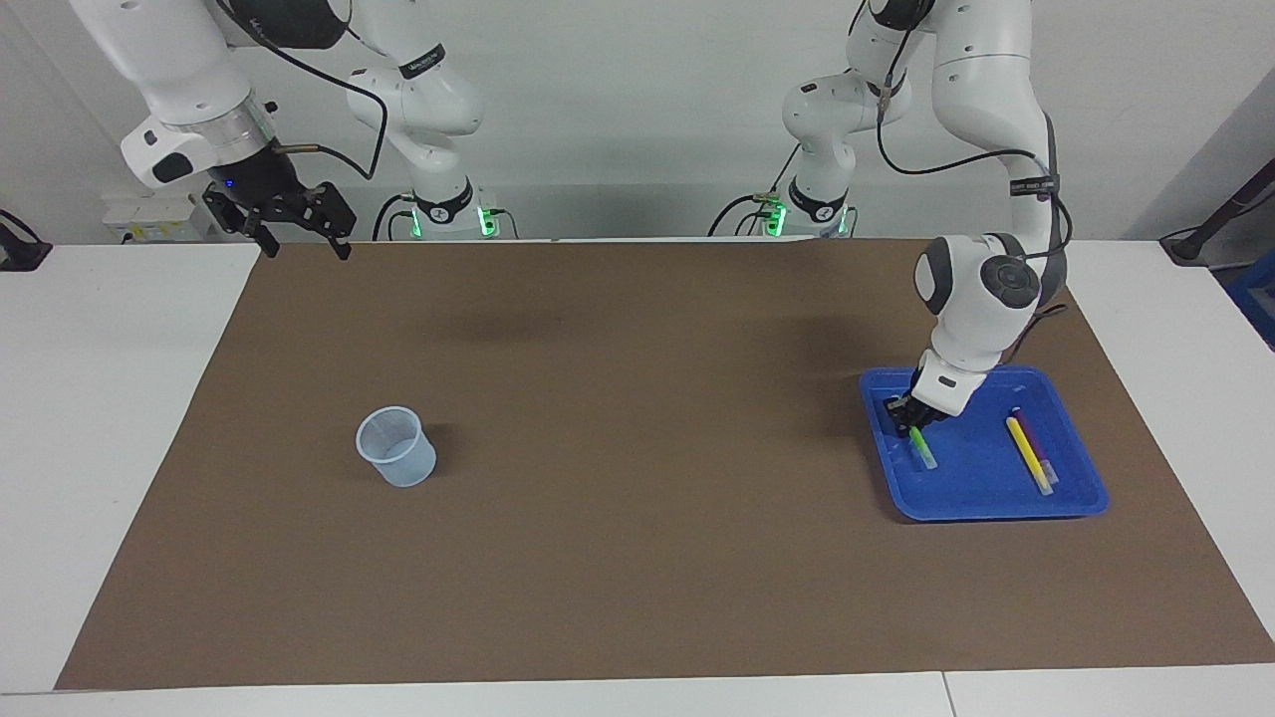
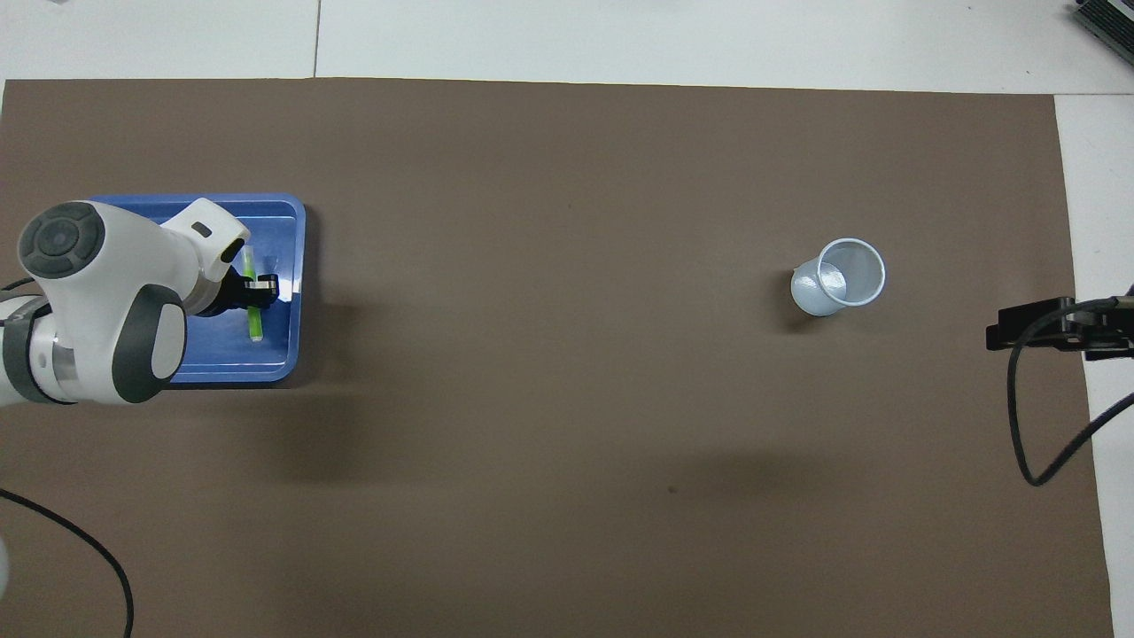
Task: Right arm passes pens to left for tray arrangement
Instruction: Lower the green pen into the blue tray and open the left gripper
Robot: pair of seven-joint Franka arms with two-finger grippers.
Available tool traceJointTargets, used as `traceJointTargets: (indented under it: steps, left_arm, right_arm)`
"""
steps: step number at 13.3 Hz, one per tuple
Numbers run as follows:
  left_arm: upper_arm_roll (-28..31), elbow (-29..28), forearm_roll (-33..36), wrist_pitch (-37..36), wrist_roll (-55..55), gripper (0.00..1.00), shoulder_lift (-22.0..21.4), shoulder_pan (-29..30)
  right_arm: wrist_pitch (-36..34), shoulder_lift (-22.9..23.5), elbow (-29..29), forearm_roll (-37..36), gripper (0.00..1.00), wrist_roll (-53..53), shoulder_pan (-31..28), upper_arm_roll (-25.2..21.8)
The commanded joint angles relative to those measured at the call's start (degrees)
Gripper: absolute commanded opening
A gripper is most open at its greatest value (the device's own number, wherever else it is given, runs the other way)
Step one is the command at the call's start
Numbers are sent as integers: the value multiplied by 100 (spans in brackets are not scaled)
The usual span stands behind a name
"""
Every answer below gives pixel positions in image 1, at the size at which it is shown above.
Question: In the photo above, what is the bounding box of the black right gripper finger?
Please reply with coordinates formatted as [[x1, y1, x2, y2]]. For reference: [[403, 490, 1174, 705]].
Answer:
[[303, 182, 358, 262], [202, 183, 282, 259]]

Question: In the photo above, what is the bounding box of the yellow pen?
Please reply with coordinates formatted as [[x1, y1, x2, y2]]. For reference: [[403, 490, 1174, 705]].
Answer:
[[1004, 415, 1053, 496]]

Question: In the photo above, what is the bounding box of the purple pen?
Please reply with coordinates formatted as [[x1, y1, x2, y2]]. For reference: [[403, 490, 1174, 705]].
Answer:
[[1010, 405, 1060, 487]]

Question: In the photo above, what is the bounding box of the blue plastic tray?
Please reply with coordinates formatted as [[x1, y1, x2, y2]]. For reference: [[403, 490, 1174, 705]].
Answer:
[[859, 365, 1110, 523]]

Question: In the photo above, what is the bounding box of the black table clamp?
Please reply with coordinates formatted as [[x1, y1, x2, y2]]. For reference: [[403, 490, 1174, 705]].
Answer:
[[0, 209, 53, 272]]

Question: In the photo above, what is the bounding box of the clear plastic cup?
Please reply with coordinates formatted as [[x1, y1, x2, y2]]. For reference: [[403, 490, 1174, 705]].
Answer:
[[356, 405, 437, 488]]

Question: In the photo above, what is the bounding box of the brown table mat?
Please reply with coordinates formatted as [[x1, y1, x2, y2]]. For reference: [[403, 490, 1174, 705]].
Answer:
[[55, 237, 1275, 691]]

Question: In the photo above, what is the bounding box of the black stand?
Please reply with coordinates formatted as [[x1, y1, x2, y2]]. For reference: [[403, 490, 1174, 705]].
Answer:
[[1160, 159, 1275, 266]]

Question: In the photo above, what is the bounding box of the blue crate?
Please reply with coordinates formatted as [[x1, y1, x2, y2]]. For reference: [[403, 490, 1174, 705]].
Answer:
[[1227, 249, 1275, 350]]

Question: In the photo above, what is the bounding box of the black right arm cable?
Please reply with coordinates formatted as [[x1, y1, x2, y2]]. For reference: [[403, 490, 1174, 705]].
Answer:
[[214, 0, 389, 182]]

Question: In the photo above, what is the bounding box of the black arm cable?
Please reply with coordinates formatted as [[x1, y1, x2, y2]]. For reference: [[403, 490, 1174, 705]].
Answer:
[[847, 0, 1075, 364], [214, 0, 389, 182]]

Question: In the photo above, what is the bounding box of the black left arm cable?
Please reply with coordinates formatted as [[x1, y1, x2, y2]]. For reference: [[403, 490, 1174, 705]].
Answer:
[[847, 0, 1075, 364]]

